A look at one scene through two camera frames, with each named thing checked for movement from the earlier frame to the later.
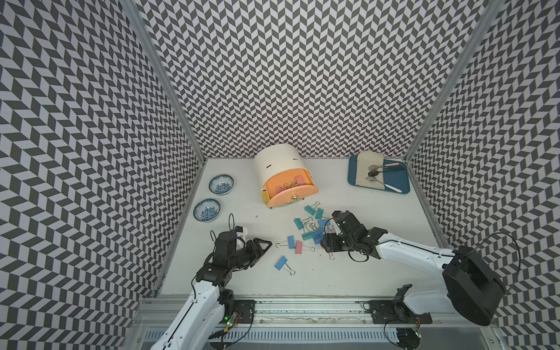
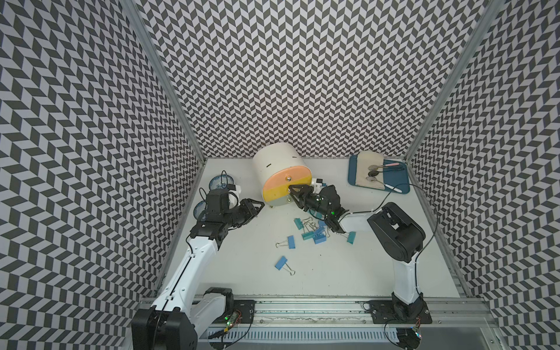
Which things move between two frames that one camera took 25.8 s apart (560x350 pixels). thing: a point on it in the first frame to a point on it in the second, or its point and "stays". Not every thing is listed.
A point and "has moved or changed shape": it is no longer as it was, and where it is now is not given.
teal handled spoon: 376,173 stays
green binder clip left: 299,222 stays
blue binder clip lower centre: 318,238 stays
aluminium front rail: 160,313 stays
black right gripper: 331,243 to 307,189
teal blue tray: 396,175 stays
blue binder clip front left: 281,264 stays
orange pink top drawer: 289,187 has moved or changed shape
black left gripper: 254,257 to 250,211
